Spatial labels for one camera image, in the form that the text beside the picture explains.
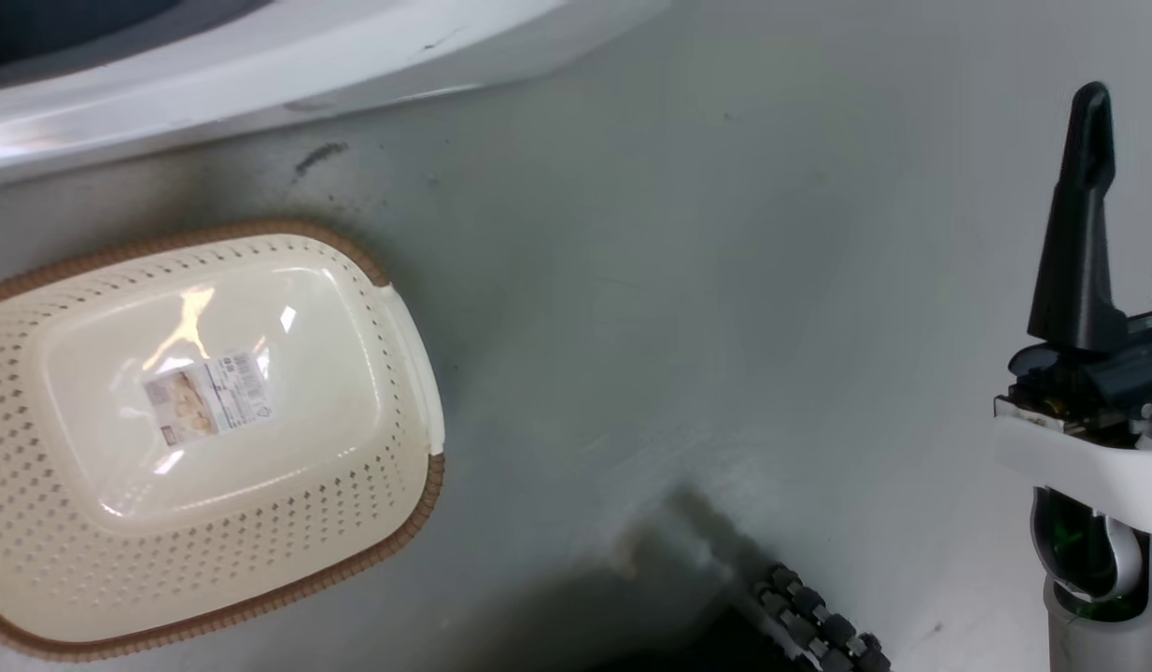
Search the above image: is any white washing machine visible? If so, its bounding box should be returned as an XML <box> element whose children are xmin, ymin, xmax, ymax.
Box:
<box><xmin>0</xmin><ymin>0</ymin><xmax>675</xmax><ymax>188</ymax></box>

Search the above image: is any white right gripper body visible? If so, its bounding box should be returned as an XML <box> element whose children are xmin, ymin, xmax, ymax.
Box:
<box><xmin>993</xmin><ymin>308</ymin><xmax>1152</xmax><ymax>619</ymax></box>

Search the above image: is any cream perforated laundry basket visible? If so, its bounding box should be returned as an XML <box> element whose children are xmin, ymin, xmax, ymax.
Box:
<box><xmin>0</xmin><ymin>219</ymin><xmax>446</xmax><ymax>663</ymax></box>

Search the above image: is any product label sticker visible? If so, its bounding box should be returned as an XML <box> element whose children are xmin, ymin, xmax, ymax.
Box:
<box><xmin>143</xmin><ymin>350</ymin><xmax>275</xmax><ymax>449</ymax></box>

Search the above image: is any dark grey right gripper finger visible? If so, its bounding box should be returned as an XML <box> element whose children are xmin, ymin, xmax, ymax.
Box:
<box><xmin>1027</xmin><ymin>81</ymin><xmax>1130</xmax><ymax>354</ymax></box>

